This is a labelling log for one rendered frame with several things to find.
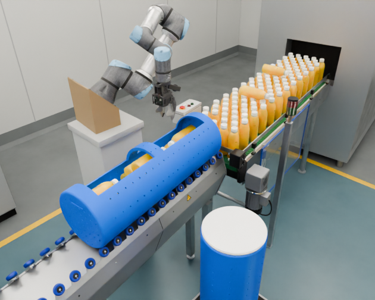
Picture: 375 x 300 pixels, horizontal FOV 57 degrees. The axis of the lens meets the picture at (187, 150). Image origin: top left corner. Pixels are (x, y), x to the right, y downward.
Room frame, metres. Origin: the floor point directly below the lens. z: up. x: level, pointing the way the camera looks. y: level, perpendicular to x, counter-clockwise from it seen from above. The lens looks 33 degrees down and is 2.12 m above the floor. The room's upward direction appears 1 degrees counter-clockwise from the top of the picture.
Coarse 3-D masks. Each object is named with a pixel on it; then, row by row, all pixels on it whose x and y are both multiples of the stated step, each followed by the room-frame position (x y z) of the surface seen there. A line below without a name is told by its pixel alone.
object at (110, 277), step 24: (216, 168) 1.65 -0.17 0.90; (192, 192) 1.45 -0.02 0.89; (216, 192) 1.74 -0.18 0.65; (144, 216) 1.24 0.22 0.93; (168, 216) 1.29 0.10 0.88; (192, 216) 1.54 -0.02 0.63; (72, 240) 1.09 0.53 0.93; (144, 240) 1.14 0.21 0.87; (48, 264) 0.96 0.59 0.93; (72, 264) 0.96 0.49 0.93; (120, 264) 1.01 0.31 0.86; (24, 288) 0.85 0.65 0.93; (48, 288) 0.84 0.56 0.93; (96, 288) 0.90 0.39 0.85
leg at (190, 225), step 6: (186, 222) 1.74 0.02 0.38; (192, 222) 1.74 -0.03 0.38; (186, 228) 1.74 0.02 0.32; (192, 228) 1.74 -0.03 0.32; (186, 234) 1.74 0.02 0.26; (192, 234) 1.74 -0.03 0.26; (186, 240) 1.74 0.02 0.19; (192, 240) 1.74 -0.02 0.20; (186, 246) 1.75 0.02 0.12; (192, 246) 1.73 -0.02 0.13; (186, 252) 1.75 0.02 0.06; (192, 252) 1.73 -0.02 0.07; (192, 258) 1.73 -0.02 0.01
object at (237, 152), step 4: (232, 152) 1.67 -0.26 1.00; (236, 152) 1.67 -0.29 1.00; (240, 152) 1.67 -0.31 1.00; (244, 152) 1.67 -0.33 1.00; (232, 156) 1.66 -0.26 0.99; (236, 156) 1.64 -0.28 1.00; (240, 156) 1.63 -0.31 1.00; (244, 156) 1.65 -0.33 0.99; (232, 160) 1.65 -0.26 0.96; (236, 160) 1.64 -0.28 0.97; (240, 160) 1.63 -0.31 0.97; (244, 160) 1.66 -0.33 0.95; (232, 164) 1.65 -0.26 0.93; (236, 164) 1.64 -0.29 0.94; (240, 164) 1.64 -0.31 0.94; (244, 164) 1.65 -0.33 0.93
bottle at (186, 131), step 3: (189, 126) 1.74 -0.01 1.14; (192, 126) 1.74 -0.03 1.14; (183, 129) 1.71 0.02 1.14; (186, 129) 1.70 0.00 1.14; (189, 129) 1.71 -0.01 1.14; (192, 129) 1.72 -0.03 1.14; (180, 132) 1.67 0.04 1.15; (183, 132) 1.67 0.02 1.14; (186, 132) 1.68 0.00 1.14; (189, 132) 1.69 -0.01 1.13; (174, 135) 1.65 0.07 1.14; (177, 135) 1.64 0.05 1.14; (180, 135) 1.64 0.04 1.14; (183, 135) 1.65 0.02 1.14; (171, 138) 1.64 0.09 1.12; (174, 138) 1.62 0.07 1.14; (177, 138) 1.62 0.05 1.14; (180, 138) 1.63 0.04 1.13; (174, 141) 1.61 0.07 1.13
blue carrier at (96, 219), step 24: (192, 120) 1.76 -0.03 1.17; (144, 144) 1.42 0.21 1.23; (192, 144) 1.48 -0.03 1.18; (216, 144) 1.60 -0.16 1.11; (120, 168) 1.41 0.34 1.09; (144, 168) 1.24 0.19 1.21; (168, 168) 1.31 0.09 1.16; (192, 168) 1.43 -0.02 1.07; (72, 192) 1.06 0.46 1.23; (120, 192) 1.10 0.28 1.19; (144, 192) 1.16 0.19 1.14; (168, 192) 1.30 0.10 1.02; (72, 216) 1.08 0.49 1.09; (96, 216) 0.98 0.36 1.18; (120, 216) 1.04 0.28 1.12; (96, 240) 0.99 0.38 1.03
